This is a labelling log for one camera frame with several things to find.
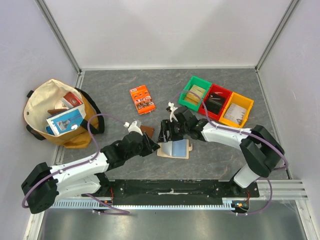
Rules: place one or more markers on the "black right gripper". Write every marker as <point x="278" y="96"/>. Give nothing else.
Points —
<point x="167" y="130"/>

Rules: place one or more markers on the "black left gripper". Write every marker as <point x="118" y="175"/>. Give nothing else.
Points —
<point x="150" y="146"/>

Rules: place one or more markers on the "brown leather card wallet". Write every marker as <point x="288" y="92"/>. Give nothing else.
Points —
<point x="148" y="130"/>

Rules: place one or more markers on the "beige card holder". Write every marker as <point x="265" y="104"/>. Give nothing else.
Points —
<point x="175" y="149"/>

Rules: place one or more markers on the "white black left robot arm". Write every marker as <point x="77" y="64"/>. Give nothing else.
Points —
<point x="46" y="184"/>

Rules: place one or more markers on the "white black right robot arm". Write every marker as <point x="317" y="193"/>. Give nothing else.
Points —
<point x="261" y="151"/>

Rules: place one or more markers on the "gold cards in green bin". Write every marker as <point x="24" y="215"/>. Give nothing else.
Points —
<point x="194" y="95"/>

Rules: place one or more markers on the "black cards in red bin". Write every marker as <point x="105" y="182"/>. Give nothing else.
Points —
<point x="214" y="103"/>

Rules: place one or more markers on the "white cards in yellow bin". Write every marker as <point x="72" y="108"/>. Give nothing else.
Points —
<point x="235" y="113"/>

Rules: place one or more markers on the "orange screw box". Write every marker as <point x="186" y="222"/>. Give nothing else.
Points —
<point x="142" y="100"/>

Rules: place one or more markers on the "green plastic bin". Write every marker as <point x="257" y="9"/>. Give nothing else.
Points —
<point x="197" y="81"/>

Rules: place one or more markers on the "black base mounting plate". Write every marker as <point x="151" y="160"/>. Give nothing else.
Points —
<point x="172" y="192"/>

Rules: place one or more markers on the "red plastic bin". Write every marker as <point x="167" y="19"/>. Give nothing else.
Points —
<point x="218" y="90"/>

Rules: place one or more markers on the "blue white product box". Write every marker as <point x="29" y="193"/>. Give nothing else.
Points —
<point x="66" y="121"/>

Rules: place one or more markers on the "yellow plastic bin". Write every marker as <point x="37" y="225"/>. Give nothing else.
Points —
<point x="240" y="100"/>

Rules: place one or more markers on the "red white product box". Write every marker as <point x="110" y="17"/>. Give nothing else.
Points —
<point x="70" y="100"/>

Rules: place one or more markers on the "yellow canvas tote bag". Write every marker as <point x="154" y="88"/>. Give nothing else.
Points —
<point x="44" y="98"/>

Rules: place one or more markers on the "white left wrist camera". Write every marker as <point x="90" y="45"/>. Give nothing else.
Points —
<point x="135" y="126"/>

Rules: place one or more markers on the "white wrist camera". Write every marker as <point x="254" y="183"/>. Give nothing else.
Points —
<point x="135" y="126"/>
<point x="172" y="108"/>

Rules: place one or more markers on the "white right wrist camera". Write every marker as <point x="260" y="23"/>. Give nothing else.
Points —
<point x="172" y="108"/>

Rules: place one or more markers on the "grey slotted cable duct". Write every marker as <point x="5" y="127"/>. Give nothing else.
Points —
<point x="91" y="204"/>

